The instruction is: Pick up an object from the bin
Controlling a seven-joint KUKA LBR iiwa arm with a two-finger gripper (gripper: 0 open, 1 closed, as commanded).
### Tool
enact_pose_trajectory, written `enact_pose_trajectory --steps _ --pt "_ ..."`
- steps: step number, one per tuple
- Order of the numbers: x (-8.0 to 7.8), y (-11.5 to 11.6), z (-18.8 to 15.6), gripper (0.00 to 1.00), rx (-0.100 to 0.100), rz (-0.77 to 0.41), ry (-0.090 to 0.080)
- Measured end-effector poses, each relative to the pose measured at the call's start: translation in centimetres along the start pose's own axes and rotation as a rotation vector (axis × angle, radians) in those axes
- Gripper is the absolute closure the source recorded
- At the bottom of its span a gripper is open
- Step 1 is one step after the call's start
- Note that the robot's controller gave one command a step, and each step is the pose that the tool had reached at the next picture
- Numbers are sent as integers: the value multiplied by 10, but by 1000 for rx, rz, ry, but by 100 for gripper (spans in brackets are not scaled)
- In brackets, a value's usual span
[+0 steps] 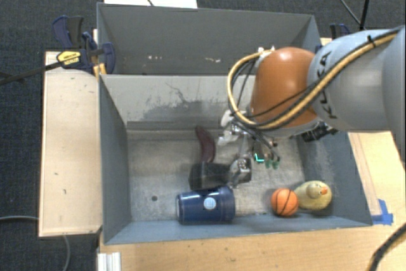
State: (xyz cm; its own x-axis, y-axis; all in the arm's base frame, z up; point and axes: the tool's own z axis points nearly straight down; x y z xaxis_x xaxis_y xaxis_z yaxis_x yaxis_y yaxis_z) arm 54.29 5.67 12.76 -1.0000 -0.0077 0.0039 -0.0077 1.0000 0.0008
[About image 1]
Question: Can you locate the orange toy basketball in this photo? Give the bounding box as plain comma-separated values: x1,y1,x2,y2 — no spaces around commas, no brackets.
270,188,299,218

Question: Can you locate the yellow rubber duck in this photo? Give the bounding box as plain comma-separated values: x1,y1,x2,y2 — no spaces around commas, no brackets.
293,180,333,211

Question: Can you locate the pale wood board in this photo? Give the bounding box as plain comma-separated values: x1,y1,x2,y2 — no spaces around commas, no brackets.
38,50,104,237

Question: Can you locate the grey metal bin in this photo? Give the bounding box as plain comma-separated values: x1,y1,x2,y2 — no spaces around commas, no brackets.
96,2,374,246

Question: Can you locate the dark blue cup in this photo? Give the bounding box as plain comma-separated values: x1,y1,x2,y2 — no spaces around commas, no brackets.
176,185,237,226

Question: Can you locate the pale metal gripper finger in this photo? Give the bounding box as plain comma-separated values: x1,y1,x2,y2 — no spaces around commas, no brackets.
238,159,253,184
227,160,243,188

